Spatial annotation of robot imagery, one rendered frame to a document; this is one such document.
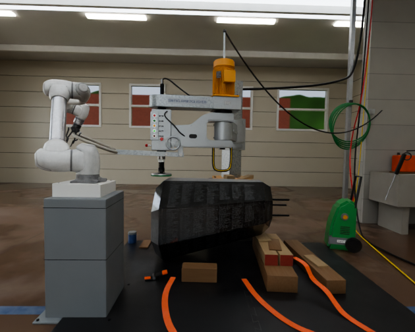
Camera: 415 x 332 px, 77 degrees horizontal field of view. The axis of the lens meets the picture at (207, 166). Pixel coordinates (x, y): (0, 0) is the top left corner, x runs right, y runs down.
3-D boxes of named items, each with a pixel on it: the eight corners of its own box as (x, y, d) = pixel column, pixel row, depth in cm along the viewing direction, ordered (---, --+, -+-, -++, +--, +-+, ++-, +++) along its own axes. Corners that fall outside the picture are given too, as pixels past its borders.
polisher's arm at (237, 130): (221, 143, 372) (221, 126, 371) (246, 143, 363) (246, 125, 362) (209, 141, 300) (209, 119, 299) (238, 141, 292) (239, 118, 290)
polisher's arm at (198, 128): (228, 157, 301) (229, 114, 298) (233, 157, 278) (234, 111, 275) (163, 156, 290) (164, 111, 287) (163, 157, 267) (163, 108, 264)
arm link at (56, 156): (71, 165, 173) (31, 165, 163) (72, 175, 186) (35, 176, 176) (74, 76, 203) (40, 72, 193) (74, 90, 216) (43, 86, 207)
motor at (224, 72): (232, 101, 302) (233, 66, 299) (240, 95, 271) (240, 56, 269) (208, 100, 297) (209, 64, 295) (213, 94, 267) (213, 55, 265)
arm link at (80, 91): (90, 89, 221) (72, 86, 215) (91, 80, 204) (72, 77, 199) (90, 103, 219) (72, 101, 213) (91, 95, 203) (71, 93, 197)
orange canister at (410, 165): (386, 172, 422) (387, 152, 420) (416, 173, 423) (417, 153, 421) (396, 174, 400) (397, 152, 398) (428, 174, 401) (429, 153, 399)
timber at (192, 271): (181, 282, 221) (181, 267, 220) (182, 275, 233) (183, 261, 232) (217, 282, 220) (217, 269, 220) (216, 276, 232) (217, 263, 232)
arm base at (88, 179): (102, 184, 180) (103, 175, 179) (68, 183, 178) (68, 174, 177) (110, 181, 198) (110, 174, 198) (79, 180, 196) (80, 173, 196)
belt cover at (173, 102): (235, 116, 301) (235, 101, 301) (241, 112, 277) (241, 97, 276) (149, 112, 287) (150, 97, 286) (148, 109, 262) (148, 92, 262)
